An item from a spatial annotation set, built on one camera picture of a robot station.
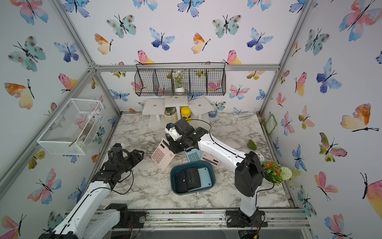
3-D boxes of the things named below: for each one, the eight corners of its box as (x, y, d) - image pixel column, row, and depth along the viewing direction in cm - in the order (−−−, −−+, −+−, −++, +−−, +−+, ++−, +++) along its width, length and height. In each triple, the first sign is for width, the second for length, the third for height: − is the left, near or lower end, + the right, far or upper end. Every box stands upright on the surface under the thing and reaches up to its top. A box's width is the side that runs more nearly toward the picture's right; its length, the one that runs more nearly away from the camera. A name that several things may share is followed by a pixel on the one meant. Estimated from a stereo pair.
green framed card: (267, 134, 112) (272, 125, 104) (263, 123, 119) (268, 114, 111) (273, 134, 112) (279, 125, 104) (269, 123, 119) (274, 114, 111)
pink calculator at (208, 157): (200, 158, 96) (200, 156, 93) (204, 153, 98) (204, 150, 96) (217, 167, 92) (217, 165, 89) (220, 161, 94) (221, 159, 92)
